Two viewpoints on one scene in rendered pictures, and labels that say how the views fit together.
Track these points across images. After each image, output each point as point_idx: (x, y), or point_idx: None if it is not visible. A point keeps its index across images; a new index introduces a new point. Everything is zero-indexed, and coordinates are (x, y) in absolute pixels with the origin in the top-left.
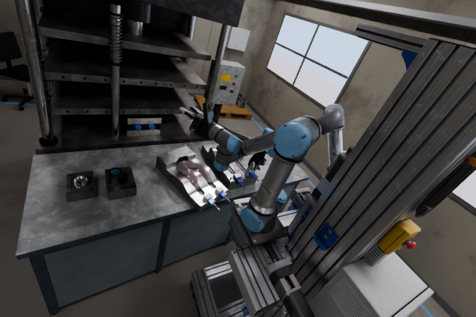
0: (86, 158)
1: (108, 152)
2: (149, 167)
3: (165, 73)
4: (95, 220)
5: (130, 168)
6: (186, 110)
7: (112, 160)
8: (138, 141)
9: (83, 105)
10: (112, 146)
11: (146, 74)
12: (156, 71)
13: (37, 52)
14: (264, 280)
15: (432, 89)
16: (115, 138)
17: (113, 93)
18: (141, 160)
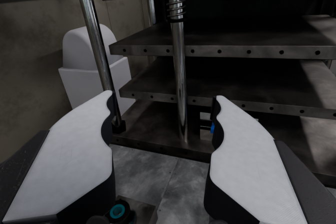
0: (129, 160)
1: (158, 160)
2: (197, 219)
3: (278, 34)
4: None
5: (152, 210)
6: (88, 119)
7: (154, 176)
8: (211, 153)
9: (151, 88)
10: (175, 151)
11: (238, 38)
12: (261, 33)
13: (92, 18)
14: None
15: None
16: (181, 139)
17: (175, 70)
18: (191, 195)
